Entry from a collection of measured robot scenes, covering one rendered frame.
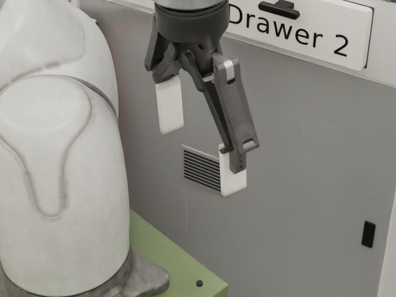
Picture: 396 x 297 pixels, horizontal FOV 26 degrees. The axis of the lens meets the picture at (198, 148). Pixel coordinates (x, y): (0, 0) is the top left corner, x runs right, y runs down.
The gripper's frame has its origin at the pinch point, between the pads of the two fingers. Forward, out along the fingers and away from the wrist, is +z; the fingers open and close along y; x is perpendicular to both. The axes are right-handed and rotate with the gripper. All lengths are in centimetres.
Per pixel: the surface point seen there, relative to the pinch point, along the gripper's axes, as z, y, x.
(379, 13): 9, 23, -47
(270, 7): 9, 36, -35
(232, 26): 17, 45, -33
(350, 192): 46, 23, -44
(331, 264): 65, 24, -42
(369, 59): 17, 23, -46
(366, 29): 11, 23, -45
